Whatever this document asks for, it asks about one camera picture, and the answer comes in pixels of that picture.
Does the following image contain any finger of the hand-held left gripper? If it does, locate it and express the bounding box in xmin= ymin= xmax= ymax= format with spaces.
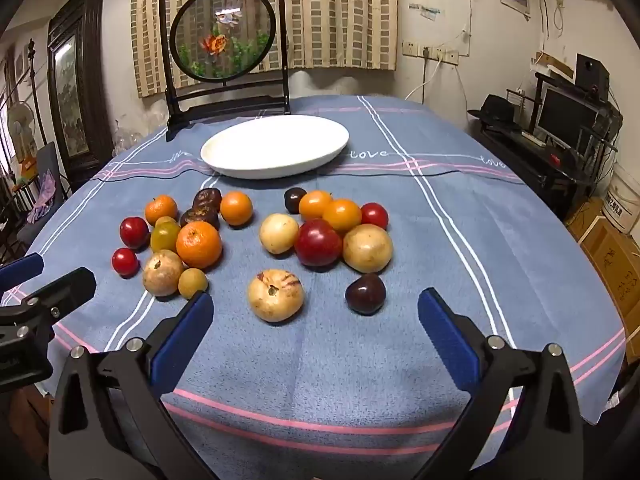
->
xmin=0 ymin=253 xmax=45 ymax=293
xmin=0 ymin=267 xmax=97 ymax=333

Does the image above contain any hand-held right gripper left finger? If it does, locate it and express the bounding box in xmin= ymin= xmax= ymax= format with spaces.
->
xmin=48 ymin=290 xmax=216 ymax=480

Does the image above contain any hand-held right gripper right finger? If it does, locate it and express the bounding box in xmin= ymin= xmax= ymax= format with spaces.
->
xmin=417 ymin=287 xmax=586 ymax=480

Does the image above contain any tan brown round fruit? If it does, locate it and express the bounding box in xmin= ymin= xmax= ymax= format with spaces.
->
xmin=142 ymin=250 xmax=185 ymax=297

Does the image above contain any large orange tangerine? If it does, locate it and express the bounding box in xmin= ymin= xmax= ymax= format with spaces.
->
xmin=175 ymin=221 xmax=223 ymax=269

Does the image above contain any pale striped round fruit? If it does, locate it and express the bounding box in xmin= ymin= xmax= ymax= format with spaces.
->
xmin=247 ymin=269 xmax=305 ymax=323

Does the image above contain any dark wrinkled passion fruit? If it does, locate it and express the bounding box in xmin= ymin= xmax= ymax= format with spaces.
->
xmin=193 ymin=187 xmax=223 ymax=215
xmin=179 ymin=207 xmax=220 ymax=231

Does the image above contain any small orange tangerine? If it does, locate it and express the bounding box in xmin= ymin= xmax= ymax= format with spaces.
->
xmin=145 ymin=195 xmax=179 ymax=226

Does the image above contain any large pale tan fruit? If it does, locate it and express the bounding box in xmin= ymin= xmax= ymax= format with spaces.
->
xmin=342 ymin=223 xmax=394 ymax=273

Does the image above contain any pale yellow round fruit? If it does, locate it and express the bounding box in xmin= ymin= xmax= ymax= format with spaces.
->
xmin=259 ymin=213 xmax=300 ymax=255

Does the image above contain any small red tomato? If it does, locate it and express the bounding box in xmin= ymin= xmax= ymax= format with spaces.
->
xmin=360 ymin=202 xmax=389 ymax=230

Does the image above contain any big dark red apple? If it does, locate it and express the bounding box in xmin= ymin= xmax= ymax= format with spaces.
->
xmin=293 ymin=219 xmax=343 ymax=267

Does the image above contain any round orange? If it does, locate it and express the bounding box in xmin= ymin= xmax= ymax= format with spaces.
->
xmin=220 ymin=191 xmax=254 ymax=226
xmin=322 ymin=199 xmax=363 ymax=233
xmin=299 ymin=191 xmax=333 ymax=221

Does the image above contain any white oval plate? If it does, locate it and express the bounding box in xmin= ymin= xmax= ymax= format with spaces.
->
xmin=200 ymin=115 xmax=350 ymax=180

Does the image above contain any purple cloth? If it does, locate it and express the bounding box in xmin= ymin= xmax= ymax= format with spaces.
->
xmin=27 ymin=170 xmax=56 ymax=223

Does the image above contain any grey chair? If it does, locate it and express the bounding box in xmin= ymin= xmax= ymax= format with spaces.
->
xmin=17 ymin=141 xmax=68 ymax=261

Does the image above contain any blue striped tablecloth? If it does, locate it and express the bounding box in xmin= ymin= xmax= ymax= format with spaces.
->
xmin=0 ymin=95 xmax=626 ymax=480

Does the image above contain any standing fan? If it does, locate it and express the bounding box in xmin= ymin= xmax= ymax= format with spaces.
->
xmin=7 ymin=101 xmax=38 ymax=161

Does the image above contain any clear plastic wrap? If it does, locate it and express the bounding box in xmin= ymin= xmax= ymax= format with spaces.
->
xmin=112 ymin=110 xmax=168 ymax=156

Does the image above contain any dark wooden framed mirror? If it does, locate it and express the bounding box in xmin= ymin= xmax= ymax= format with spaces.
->
xmin=47 ymin=0 xmax=118 ymax=193

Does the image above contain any small dark purple plum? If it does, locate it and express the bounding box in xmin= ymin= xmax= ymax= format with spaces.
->
xmin=284 ymin=187 xmax=308 ymax=214

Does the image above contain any cardboard box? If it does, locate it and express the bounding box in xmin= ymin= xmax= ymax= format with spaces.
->
xmin=567 ymin=197 xmax=640 ymax=321

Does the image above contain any black desk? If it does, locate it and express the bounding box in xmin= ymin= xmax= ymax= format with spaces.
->
xmin=467 ymin=110 xmax=621 ymax=221

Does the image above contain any white bucket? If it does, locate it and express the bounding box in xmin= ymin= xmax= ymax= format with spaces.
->
xmin=600 ymin=162 xmax=640 ymax=233

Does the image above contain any black hat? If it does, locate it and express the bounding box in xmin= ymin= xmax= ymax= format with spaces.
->
xmin=467 ymin=94 xmax=521 ymax=128

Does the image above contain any computer monitor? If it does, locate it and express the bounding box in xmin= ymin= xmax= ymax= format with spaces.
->
xmin=535 ymin=85 xmax=601 ymax=153

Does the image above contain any round goldfish table screen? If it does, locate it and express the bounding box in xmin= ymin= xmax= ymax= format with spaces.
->
xmin=158 ymin=0 xmax=292 ymax=142

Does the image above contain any black speaker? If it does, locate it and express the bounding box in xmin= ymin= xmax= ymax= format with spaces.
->
xmin=575 ymin=53 xmax=611 ymax=101

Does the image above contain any beige checked curtain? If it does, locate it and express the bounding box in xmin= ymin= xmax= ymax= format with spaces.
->
xmin=131 ymin=0 xmax=398 ymax=100

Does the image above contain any white power cable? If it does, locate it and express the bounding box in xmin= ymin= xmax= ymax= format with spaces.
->
xmin=404 ymin=57 xmax=468 ymax=103

